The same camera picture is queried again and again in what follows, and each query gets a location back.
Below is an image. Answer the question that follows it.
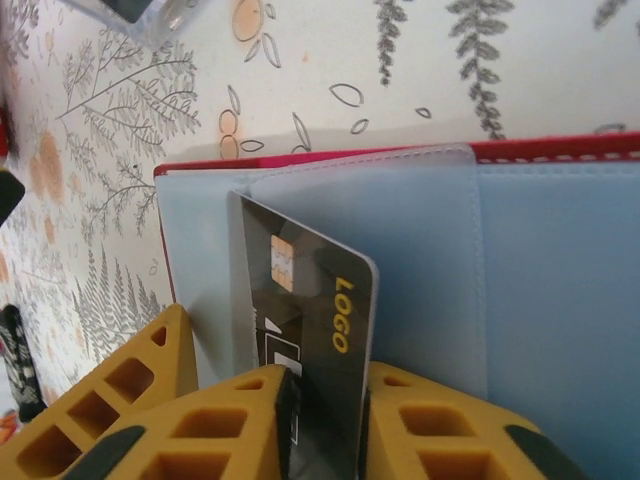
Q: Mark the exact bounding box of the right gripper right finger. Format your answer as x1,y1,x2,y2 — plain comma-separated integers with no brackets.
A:
358,362,589,480

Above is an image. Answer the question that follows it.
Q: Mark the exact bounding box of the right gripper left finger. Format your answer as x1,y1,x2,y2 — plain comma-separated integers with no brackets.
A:
64,363,302,480

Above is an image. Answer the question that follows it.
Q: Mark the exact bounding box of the black VIP card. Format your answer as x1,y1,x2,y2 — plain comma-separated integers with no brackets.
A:
238,193,381,480
107,0,151,24

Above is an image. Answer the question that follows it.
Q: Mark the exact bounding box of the red card holder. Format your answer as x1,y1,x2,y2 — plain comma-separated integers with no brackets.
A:
151,130,640,480

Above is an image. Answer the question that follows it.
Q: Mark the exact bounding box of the clear acrylic card box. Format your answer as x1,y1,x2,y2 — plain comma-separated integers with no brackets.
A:
67,0,201,50

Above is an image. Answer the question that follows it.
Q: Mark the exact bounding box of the floral tablecloth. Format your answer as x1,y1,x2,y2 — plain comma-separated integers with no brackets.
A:
0,0,640,480

